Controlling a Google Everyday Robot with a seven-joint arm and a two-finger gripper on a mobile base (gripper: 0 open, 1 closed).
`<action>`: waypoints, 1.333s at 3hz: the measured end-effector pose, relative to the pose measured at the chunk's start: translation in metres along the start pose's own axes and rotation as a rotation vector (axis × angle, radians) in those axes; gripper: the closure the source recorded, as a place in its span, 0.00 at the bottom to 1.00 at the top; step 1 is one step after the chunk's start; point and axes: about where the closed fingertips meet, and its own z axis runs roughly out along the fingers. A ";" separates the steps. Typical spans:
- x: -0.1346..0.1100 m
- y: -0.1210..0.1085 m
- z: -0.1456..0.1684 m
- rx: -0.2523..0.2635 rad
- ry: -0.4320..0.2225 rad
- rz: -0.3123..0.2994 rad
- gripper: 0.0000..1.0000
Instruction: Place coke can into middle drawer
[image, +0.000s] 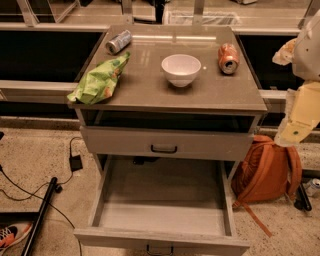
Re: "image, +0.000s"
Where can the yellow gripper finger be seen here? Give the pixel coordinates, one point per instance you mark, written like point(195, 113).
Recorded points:
point(290, 134)
point(285, 54)

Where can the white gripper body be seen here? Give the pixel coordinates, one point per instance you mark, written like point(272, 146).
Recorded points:
point(308, 56)

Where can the orange soda can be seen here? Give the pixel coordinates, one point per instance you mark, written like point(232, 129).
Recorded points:
point(228, 58)

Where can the white bowl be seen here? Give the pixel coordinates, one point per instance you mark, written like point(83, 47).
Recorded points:
point(181, 69)

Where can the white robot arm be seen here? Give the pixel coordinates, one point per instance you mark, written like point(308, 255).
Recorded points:
point(306, 59)

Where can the silver can on floor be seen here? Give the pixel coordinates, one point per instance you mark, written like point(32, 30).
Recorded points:
point(312, 187)

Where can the grey drawer cabinet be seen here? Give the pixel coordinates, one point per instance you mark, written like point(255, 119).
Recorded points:
point(144, 99)

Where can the open lower drawer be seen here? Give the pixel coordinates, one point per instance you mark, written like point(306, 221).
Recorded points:
point(164, 207)

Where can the silver blue soda can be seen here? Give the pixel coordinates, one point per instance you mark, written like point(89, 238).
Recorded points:
point(118, 42)

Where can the closed upper drawer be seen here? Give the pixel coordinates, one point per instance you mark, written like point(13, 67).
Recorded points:
point(165, 143)

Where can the orange backpack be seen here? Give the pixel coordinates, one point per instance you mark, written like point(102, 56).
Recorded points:
point(267, 172)

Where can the black object by backpack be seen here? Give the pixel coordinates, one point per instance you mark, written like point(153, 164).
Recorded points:
point(302, 201)

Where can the green chip bag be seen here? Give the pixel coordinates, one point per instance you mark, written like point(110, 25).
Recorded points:
point(99, 84)

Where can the black power adapter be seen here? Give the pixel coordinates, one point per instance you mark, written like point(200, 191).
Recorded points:
point(75, 163)

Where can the black pole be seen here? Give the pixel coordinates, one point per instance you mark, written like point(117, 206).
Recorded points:
point(27, 250)

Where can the orange white sneaker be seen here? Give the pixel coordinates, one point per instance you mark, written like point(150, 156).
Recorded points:
point(13, 234)

